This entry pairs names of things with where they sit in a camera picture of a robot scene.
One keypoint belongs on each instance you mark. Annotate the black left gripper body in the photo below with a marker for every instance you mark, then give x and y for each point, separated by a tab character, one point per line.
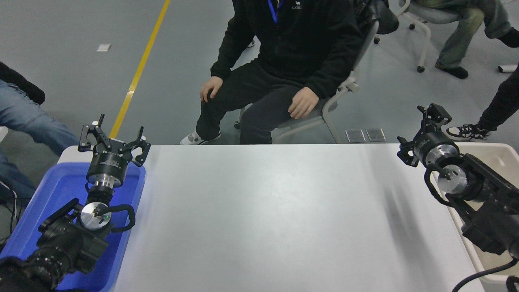
107	162

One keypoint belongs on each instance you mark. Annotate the white-framed wheeled chair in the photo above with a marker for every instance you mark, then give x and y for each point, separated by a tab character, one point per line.
440	17

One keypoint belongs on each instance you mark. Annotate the white paper scrap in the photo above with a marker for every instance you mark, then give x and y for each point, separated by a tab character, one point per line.
103	48

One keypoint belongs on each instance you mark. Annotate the large pale bin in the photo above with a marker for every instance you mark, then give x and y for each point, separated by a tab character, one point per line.
494	156

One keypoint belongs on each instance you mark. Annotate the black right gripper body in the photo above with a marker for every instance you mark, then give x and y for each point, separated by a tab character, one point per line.
427	144

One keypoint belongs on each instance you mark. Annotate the grey wheeled chair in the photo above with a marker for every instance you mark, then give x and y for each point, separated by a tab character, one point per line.
326	108

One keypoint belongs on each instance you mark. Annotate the seated person's right hand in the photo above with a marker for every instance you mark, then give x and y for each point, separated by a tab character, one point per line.
211	86

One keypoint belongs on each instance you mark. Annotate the seated person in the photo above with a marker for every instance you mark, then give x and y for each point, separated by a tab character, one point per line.
292	40
462	28

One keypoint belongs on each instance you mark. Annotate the metal floor plate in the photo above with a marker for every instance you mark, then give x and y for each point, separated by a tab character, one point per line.
355	136
375	134

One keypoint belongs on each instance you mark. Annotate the seated person's left hand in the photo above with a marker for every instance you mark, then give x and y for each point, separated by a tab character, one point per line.
304	103

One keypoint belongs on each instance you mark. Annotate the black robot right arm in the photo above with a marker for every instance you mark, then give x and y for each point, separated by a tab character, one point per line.
486	211

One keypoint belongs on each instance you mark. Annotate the blue plastic tray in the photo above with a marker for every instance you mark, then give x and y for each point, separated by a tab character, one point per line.
61	186

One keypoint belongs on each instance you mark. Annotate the white bar on floor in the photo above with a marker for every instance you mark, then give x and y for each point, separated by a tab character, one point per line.
507	68

